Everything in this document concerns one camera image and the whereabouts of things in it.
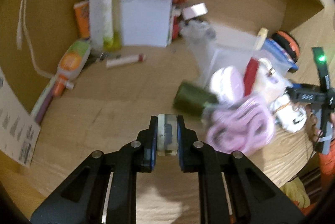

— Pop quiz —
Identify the pink rope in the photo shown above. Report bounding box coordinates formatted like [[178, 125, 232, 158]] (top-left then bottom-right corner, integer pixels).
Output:
[[203, 95, 277, 157]]

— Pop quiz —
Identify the small clear tape roll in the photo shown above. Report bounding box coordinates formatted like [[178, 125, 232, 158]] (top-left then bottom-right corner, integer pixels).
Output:
[[157, 114, 178, 156]]

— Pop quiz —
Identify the orange sleeve forearm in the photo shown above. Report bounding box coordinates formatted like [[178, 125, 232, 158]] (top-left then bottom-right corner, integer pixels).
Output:
[[318, 140, 335, 191]]

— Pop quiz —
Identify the right hand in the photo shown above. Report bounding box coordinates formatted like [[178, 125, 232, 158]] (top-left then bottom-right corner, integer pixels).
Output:
[[305, 105, 321, 143]]

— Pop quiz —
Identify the black orange round case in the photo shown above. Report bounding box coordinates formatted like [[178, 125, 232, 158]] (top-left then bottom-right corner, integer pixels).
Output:
[[271, 30, 301, 63]]

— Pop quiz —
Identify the red pouch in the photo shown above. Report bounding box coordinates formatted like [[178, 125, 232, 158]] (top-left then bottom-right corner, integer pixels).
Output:
[[243, 58, 259, 97]]

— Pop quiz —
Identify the small cream lotion bottle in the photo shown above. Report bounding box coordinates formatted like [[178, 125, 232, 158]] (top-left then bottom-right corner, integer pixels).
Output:
[[253, 27, 269, 51]]

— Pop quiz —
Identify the white lidded plastic tub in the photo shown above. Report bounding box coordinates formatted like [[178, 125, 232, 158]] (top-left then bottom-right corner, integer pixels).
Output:
[[208, 66, 245, 104]]

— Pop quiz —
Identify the dark green cylinder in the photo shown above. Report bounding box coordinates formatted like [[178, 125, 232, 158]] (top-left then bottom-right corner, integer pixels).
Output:
[[173, 81, 219, 116]]

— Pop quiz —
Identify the white printed paper sheet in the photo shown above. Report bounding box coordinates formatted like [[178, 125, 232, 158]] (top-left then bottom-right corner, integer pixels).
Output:
[[0, 72, 40, 167]]

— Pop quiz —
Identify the white red lip balm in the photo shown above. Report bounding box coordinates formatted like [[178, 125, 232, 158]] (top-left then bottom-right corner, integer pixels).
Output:
[[106, 54, 147, 69]]

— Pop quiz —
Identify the orange green tube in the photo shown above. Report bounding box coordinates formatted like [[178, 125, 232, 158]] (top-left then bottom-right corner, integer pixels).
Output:
[[53, 39, 91, 97]]

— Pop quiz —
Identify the small white pink box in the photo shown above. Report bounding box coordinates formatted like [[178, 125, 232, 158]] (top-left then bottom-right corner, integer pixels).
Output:
[[182, 3, 208, 21]]

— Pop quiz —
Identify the yellow green spray bottle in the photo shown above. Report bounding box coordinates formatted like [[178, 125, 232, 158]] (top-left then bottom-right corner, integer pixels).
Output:
[[101, 0, 121, 52]]

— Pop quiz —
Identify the stack of snack packets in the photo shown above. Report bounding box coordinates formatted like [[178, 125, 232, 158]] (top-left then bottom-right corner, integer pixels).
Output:
[[167, 0, 187, 44]]

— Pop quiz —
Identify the orange packet behind bottle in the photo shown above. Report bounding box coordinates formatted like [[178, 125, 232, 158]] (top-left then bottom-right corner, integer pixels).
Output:
[[73, 0, 90, 39]]

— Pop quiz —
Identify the white folded paper stand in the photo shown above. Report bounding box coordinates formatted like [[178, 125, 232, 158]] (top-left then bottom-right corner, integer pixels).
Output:
[[87, 0, 176, 48]]

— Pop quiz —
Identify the white cord on wall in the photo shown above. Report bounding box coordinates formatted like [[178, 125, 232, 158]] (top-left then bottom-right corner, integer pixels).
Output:
[[16, 0, 55, 78]]

